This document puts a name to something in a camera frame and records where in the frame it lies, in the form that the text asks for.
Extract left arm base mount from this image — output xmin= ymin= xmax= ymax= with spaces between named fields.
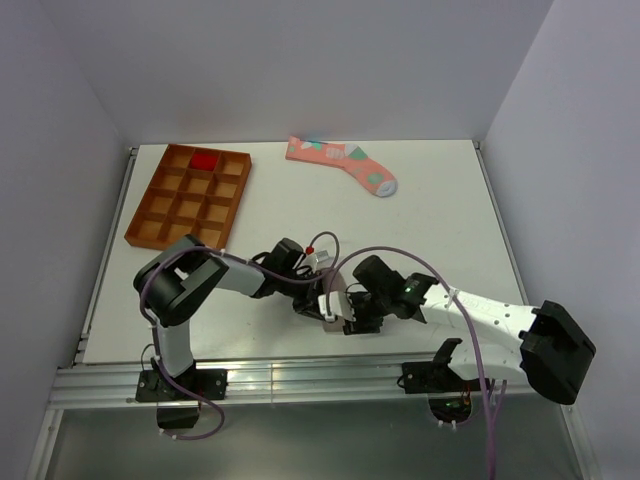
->
xmin=134 ymin=367 xmax=228 ymax=431

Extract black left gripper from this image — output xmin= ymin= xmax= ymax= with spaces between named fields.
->
xmin=277 ymin=270 xmax=327 ymax=322

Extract beige sock orange stripes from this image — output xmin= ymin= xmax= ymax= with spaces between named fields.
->
xmin=321 ymin=273 xmax=347 ymax=334

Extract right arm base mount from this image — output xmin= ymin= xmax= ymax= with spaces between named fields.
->
xmin=396 ymin=361 xmax=480 ymax=426

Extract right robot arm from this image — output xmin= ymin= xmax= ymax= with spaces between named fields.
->
xmin=350 ymin=255 xmax=596 ymax=405

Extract red sock with bear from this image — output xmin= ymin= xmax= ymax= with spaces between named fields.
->
xmin=189 ymin=151 xmax=220 ymax=171

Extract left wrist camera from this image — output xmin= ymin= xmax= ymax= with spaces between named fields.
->
xmin=303 ymin=246 xmax=333 ymax=270

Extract orange wooden compartment tray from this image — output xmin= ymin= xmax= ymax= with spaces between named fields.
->
xmin=125 ymin=144 xmax=252 ymax=250

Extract pink patterned sock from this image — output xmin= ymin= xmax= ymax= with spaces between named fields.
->
xmin=285 ymin=136 xmax=398 ymax=198

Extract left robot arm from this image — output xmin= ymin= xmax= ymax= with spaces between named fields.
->
xmin=133 ymin=234 xmax=329 ymax=399

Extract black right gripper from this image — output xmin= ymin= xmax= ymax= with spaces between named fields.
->
xmin=343 ymin=290 xmax=391 ymax=336

